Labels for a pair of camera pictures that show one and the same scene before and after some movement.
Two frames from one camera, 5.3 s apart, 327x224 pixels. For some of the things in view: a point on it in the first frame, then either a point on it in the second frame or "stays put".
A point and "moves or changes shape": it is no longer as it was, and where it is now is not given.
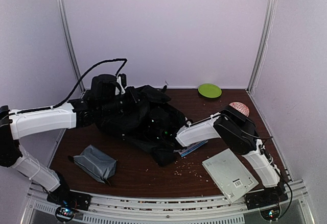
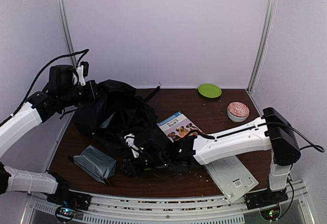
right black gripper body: (156, 133) → (137, 171)
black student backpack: (134, 127) moves or changes shape
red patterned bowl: (241, 107) stays put
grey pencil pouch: (96, 163) stays put
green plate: (210, 90) stays put
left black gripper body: (125, 105) → (86, 96)
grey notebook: (230, 175) stays put
